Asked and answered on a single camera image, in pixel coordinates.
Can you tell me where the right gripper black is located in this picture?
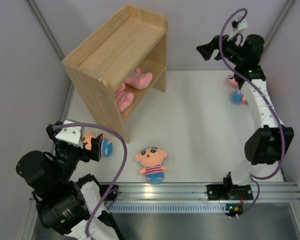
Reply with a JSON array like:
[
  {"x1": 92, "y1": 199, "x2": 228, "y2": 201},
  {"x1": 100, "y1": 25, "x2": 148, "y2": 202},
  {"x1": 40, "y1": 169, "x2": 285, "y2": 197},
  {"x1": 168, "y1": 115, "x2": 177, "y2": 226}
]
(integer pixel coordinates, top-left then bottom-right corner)
[{"x1": 197, "y1": 31, "x2": 245, "y2": 66}]

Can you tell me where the boy plush black hair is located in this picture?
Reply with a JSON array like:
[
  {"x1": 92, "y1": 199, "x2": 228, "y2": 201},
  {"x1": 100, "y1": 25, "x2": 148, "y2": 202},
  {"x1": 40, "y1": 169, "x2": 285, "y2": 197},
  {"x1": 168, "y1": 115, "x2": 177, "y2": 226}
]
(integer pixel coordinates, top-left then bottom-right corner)
[{"x1": 231, "y1": 88, "x2": 247, "y2": 104}]

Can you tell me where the pink frog-eyed plush toy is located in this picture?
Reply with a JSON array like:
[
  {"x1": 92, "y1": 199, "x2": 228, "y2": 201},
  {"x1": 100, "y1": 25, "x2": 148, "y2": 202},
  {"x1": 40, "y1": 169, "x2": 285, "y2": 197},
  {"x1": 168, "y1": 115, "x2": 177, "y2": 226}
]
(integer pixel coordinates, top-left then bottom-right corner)
[{"x1": 125, "y1": 68, "x2": 153, "y2": 90}]

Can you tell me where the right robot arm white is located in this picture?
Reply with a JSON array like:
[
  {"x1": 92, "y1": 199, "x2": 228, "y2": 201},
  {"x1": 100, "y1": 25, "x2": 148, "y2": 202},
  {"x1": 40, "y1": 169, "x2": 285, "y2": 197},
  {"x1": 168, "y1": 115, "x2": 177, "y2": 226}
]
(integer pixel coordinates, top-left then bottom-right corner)
[{"x1": 196, "y1": 34, "x2": 294, "y2": 200}]

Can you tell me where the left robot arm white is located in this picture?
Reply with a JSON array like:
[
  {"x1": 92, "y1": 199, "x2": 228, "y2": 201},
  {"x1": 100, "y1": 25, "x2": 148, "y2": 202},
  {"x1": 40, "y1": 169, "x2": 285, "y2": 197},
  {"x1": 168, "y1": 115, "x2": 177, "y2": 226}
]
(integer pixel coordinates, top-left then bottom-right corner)
[{"x1": 16, "y1": 120, "x2": 124, "y2": 240}]

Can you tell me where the pink striped plush in shelf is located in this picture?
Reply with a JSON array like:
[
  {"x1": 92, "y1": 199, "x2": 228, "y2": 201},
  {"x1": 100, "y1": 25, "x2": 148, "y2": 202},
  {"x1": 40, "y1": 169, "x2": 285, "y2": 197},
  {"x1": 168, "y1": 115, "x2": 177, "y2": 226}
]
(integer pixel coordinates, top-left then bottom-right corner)
[{"x1": 114, "y1": 83, "x2": 134, "y2": 112}]

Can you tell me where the wooden two-tier shelf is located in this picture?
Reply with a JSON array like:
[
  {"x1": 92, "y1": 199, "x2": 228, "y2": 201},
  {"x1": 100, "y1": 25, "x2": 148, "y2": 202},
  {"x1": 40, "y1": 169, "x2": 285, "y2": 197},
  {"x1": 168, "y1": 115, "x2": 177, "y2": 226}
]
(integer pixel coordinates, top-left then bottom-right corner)
[{"x1": 62, "y1": 4, "x2": 168, "y2": 141}]

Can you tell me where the small connector with LED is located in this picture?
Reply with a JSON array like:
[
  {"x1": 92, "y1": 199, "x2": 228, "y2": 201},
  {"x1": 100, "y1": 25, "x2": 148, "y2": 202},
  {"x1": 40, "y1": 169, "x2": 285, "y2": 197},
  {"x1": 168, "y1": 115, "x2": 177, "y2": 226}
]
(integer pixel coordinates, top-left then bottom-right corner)
[{"x1": 225, "y1": 203, "x2": 243, "y2": 219}]

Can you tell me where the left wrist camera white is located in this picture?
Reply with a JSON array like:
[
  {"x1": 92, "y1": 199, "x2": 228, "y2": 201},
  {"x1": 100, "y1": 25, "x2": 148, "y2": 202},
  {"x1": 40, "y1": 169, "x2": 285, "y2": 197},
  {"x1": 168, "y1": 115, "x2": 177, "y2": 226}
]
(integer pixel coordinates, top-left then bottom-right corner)
[{"x1": 55, "y1": 126, "x2": 84, "y2": 148}]

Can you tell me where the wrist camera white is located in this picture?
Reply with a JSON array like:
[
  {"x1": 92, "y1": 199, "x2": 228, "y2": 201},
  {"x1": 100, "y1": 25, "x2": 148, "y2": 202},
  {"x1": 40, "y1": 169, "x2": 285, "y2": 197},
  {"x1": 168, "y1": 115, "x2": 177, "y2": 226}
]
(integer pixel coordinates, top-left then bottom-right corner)
[
  {"x1": 227, "y1": 17, "x2": 248, "y2": 41},
  {"x1": 55, "y1": 126, "x2": 84, "y2": 148}
]

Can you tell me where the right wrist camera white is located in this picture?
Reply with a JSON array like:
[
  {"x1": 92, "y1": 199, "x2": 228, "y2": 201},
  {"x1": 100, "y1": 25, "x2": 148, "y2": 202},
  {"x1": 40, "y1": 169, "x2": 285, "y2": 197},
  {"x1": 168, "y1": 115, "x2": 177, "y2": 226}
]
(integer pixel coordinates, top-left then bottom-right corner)
[{"x1": 227, "y1": 17, "x2": 248, "y2": 41}]

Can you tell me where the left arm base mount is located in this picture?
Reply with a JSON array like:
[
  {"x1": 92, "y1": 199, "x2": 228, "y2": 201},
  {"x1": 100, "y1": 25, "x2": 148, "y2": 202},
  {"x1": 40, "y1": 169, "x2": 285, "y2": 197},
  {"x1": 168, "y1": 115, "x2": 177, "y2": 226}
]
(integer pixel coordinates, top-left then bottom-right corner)
[{"x1": 100, "y1": 184, "x2": 119, "y2": 203}]

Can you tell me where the slotted cable duct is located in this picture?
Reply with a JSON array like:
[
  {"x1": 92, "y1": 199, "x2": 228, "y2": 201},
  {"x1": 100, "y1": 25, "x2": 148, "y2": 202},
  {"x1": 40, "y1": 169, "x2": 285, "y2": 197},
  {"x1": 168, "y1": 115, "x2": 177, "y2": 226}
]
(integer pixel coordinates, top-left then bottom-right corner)
[{"x1": 108, "y1": 202, "x2": 229, "y2": 214}]

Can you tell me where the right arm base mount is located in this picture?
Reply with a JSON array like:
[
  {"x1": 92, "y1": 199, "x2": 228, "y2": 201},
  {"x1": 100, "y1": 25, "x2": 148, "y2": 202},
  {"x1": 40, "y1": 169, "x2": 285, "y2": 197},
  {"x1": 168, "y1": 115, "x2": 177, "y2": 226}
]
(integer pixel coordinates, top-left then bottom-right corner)
[{"x1": 207, "y1": 184, "x2": 253, "y2": 201}]

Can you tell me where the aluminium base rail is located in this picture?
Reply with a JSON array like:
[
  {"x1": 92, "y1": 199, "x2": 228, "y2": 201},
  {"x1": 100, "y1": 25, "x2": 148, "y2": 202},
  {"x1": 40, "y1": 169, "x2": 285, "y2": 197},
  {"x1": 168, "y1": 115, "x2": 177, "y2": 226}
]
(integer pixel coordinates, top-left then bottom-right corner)
[{"x1": 118, "y1": 182, "x2": 300, "y2": 202}]

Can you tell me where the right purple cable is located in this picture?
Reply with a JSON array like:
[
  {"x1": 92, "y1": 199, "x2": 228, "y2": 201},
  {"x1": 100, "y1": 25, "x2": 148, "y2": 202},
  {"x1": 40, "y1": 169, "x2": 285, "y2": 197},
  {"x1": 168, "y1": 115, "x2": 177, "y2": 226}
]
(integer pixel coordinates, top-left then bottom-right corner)
[{"x1": 219, "y1": 7, "x2": 286, "y2": 218}]

